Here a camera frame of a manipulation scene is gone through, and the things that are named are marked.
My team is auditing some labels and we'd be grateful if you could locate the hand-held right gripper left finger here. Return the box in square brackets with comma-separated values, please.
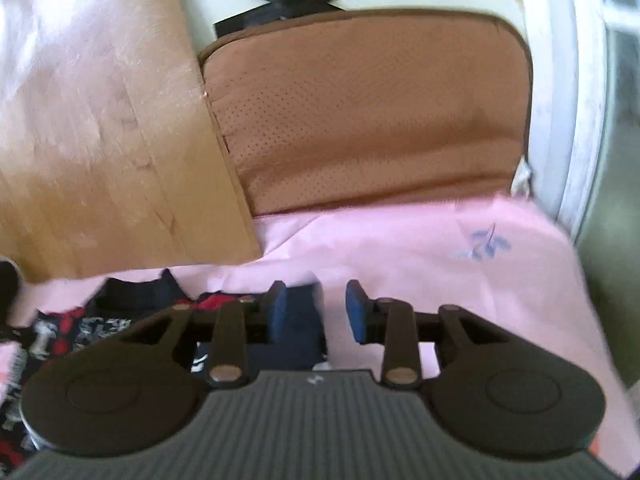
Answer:
[119, 281, 290, 389]

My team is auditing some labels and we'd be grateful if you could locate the wooden headboard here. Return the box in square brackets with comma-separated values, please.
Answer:
[0, 0, 264, 282]

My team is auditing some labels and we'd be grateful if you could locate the black red white printed garment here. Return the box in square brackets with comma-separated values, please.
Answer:
[0, 269, 329, 467]

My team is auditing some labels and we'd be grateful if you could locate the pink printed bed sheet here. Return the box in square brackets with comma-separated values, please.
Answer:
[0, 192, 632, 477]

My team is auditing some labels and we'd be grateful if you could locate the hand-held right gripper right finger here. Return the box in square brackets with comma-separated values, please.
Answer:
[345, 279, 507, 390]

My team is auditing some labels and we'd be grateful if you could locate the brown perforated cushion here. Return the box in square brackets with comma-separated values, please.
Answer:
[197, 8, 534, 217]

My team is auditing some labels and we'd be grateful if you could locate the white frosted glass window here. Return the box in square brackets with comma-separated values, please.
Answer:
[520, 0, 640, 391]

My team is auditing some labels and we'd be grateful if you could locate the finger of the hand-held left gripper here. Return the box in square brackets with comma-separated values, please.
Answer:
[0, 257, 22, 332]

